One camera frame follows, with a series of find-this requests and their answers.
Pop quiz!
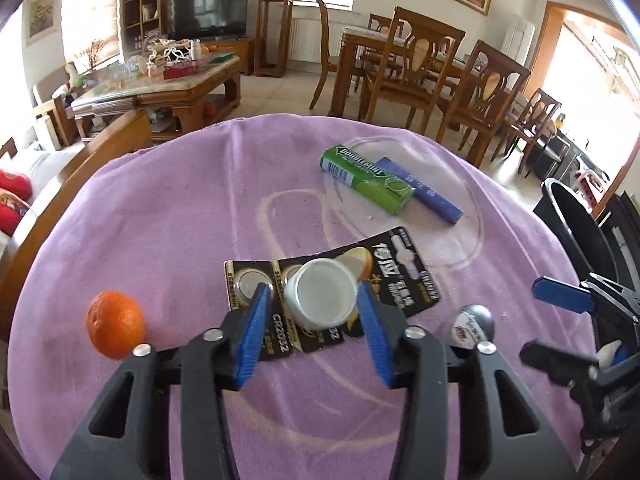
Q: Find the black low table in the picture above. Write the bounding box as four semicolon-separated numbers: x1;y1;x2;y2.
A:
525;130;581;181

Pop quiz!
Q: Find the green gum box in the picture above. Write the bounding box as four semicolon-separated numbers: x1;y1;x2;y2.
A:
320;144;416;216

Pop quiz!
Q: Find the wooden armchair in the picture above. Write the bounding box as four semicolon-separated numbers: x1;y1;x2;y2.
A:
32;67;76;151

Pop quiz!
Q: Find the wooden sofa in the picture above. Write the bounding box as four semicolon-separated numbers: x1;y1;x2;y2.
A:
0;107;153;331

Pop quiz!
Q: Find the wooden coffee table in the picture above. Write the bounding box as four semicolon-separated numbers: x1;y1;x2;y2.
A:
71;52;242;141

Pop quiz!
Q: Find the white floor air conditioner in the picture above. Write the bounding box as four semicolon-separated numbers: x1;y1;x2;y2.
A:
502;17;535;68

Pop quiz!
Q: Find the black trash bin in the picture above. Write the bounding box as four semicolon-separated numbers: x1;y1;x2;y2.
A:
532;177;640;291

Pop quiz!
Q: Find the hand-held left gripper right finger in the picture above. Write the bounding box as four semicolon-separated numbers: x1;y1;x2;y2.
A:
356;280;568;480

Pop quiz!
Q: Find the clear zip bag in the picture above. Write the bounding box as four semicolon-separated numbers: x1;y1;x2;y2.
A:
322;135;483;271

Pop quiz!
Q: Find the red tray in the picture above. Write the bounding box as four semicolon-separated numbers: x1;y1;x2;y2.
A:
162;62;198;80

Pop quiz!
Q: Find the wooden television stand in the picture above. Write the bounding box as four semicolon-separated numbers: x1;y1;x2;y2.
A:
190;36;256;76

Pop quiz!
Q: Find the pink flower branch vase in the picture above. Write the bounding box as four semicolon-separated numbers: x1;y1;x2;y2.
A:
75;37;108;73

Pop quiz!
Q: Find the tall wooden plant stand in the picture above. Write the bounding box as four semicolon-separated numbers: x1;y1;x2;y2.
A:
256;0;295;78

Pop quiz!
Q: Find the orange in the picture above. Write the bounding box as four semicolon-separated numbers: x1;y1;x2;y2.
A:
86;290;147;360

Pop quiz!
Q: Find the black battery card pack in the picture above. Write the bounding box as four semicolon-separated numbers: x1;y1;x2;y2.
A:
223;227;443;361

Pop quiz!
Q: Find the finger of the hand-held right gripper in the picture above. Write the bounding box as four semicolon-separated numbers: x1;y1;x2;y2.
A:
531;272;640;321
520;340;626;391

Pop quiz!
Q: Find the flat screen television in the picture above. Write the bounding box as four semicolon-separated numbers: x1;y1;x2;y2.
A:
166;0;249;43

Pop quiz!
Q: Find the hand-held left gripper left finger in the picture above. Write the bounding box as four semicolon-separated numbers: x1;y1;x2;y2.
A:
50;282;275;480

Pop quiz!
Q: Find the blue stick pack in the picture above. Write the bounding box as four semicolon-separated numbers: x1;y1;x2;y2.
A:
375;156;462;225

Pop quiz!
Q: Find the purple blanket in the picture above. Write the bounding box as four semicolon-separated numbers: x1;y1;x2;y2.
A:
10;112;601;480

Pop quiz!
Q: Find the white wall radiator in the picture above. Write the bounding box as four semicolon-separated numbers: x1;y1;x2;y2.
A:
292;16;321;61

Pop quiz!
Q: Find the red cushion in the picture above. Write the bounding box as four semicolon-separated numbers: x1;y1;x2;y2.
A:
0;187;32;236
0;169;33;196

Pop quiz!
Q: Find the window with roller blind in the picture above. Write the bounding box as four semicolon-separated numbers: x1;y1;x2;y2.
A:
61;0;122;68

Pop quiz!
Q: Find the wooden dining table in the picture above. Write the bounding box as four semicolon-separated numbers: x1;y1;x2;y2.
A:
341;25;501;121

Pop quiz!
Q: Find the pink plastic stool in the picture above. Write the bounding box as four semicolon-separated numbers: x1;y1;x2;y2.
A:
575;167;611;196

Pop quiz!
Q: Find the wooden bookshelf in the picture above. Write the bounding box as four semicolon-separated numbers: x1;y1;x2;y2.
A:
121;0;178;56

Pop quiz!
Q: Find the white round cap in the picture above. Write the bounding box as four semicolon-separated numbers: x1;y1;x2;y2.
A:
284;258;358;333

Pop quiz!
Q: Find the small framed picture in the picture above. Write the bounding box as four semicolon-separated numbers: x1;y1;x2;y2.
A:
25;0;60;43

